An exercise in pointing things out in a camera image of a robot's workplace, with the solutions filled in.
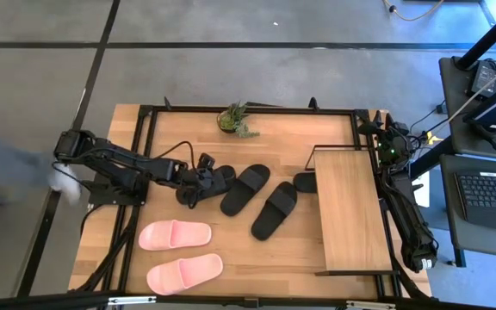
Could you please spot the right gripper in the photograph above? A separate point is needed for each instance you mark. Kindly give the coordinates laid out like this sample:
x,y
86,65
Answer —
x,y
383,140

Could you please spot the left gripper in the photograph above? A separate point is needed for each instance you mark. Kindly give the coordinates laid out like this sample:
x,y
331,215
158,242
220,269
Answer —
x,y
194,189

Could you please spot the person's hand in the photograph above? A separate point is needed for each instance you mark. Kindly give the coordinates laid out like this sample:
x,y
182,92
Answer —
x,y
65,181

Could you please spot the grey side desk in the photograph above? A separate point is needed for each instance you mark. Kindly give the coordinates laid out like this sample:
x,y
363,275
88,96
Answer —
x,y
480,241
456,107

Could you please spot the black aluminium table frame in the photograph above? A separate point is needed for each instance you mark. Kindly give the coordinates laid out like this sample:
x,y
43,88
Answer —
x,y
274,110

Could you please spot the small potted succulent plant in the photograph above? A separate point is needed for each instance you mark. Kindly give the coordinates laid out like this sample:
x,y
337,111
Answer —
x,y
231,122

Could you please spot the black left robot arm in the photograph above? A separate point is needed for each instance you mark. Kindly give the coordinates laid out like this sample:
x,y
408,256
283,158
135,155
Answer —
x,y
123,163

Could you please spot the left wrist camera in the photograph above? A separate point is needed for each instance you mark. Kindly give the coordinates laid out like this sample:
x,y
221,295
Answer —
x,y
207,161

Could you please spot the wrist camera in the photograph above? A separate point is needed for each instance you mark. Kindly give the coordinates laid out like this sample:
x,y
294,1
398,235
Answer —
x,y
401,129
207,161

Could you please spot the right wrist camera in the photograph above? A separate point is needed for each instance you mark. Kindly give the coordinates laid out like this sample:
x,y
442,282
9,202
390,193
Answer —
x,y
401,129

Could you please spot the black laptop keyboard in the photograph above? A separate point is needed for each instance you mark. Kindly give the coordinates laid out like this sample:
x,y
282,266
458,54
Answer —
x,y
489,198

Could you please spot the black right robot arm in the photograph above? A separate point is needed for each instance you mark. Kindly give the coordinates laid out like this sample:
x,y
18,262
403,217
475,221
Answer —
x,y
407,219

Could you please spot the pink slide sandal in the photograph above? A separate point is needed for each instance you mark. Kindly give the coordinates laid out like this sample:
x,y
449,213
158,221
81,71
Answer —
x,y
175,234
183,273

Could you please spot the black power adapter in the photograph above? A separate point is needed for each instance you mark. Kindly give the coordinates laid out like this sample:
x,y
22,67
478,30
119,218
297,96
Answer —
x,y
485,75

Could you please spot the thick black pole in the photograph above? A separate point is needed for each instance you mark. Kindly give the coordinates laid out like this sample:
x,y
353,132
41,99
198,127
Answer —
x,y
489,36

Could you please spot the wooden shelf with black frame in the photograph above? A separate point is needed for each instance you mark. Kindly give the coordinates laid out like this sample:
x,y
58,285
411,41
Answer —
x,y
351,206

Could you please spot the black rig bar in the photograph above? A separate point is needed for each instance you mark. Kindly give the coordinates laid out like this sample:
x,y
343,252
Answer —
x,y
58,301

